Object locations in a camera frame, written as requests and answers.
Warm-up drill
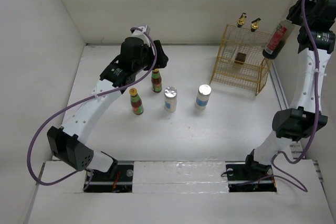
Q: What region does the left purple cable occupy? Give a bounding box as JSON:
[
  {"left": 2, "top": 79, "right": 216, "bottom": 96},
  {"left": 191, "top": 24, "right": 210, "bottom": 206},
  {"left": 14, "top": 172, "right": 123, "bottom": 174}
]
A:
[{"left": 27, "top": 27, "right": 158, "bottom": 186}]

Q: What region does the chili sauce bottle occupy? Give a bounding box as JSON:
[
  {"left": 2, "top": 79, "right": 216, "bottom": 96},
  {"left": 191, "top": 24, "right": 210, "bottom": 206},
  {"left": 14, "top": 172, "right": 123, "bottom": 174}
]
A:
[
  {"left": 129, "top": 88, "right": 144, "bottom": 115},
  {"left": 151, "top": 69, "right": 162, "bottom": 93}
]

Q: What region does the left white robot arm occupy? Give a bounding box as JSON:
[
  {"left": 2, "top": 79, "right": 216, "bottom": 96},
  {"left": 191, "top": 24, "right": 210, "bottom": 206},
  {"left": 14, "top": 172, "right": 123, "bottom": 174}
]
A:
[{"left": 47, "top": 37, "right": 168, "bottom": 180}]

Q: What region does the square bottle dark residue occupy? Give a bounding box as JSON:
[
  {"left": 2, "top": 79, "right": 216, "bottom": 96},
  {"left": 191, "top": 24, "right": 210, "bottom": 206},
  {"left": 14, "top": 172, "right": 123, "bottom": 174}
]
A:
[{"left": 234, "top": 18, "right": 261, "bottom": 65}]

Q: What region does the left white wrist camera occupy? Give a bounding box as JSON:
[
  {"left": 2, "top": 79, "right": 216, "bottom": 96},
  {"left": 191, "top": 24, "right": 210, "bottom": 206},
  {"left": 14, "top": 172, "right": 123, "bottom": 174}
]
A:
[{"left": 130, "top": 25, "right": 150, "bottom": 44}]

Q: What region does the left silver lid jar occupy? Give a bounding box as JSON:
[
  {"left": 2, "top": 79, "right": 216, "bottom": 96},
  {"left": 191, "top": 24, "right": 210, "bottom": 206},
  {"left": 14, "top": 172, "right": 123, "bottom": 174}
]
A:
[{"left": 164, "top": 87, "right": 177, "bottom": 112}]

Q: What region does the metal mounting rail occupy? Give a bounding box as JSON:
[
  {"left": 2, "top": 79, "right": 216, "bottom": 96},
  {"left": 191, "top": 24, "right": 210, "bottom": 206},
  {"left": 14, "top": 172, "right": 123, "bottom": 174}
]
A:
[{"left": 115, "top": 159, "right": 247, "bottom": 185}]

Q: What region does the silver lid jar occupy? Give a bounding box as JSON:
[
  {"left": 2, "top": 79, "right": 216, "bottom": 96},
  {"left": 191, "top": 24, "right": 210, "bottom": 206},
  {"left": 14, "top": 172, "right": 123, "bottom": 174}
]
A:
[
  {"left": 195, "top": 84, "right": 212, "bottom": 110},
  {"left": 164, "top": 87, "right": 177, "bottom": 112}
]

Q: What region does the clear gold spout bottle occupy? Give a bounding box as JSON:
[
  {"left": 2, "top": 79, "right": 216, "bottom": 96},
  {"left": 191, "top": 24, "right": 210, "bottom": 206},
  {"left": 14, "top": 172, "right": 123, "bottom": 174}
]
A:
[{"left": 226, "top": 13, "right": 247, "bottom": 58}]

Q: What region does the right silver lid jar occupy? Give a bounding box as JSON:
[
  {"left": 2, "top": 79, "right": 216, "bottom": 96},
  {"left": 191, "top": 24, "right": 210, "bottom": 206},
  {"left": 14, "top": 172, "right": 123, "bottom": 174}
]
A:
[{"left": 195, "top": 84, "right": 212, "bottom": 110}]

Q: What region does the yellow wire rack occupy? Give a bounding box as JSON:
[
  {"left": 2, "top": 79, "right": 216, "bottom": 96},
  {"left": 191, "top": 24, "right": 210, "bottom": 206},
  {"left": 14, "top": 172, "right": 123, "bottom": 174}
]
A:
[{"left": 210, "top": 25, "right": 271, "bottom": 95}]

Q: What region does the dark soy sauce bottle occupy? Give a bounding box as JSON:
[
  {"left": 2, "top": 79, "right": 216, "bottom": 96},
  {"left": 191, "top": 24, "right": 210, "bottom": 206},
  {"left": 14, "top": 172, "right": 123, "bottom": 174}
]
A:
[{"left": 262, "top": 20, "right": 294, "bottom": 60}]

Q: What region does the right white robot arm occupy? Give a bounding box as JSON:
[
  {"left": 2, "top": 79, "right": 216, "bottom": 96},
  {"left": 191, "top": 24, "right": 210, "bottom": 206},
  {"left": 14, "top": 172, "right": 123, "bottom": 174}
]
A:
[{"left": 243, "top": 0, "right": 335, "bottom": 179}]

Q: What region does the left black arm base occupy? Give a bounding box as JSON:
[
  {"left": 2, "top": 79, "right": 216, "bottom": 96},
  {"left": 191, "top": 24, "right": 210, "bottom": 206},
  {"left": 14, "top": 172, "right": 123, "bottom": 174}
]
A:
[{"left": 83, "top": 161, "right": 134, "bottom": 193}]

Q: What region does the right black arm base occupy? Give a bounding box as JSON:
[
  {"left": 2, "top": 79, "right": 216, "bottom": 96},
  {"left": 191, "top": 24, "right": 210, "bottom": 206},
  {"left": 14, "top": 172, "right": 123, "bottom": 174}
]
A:
[{"left": 221, "top": 162, "right": 277, "bottom": 193}]

